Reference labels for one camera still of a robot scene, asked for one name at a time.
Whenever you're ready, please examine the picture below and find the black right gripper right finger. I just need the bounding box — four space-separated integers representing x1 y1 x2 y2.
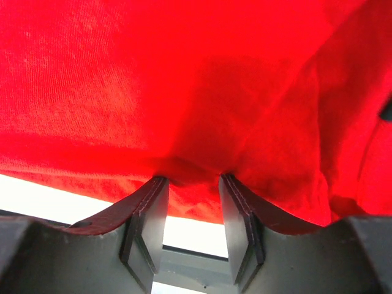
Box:
219 175 391 293

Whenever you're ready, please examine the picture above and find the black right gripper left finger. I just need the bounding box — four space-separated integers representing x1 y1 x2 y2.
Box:
1 177 169 293

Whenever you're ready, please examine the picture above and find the red t shirt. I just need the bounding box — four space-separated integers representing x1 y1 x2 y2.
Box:
1 1 391 225

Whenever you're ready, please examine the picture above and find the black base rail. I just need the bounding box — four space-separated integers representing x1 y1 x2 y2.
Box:
154 245 238 293

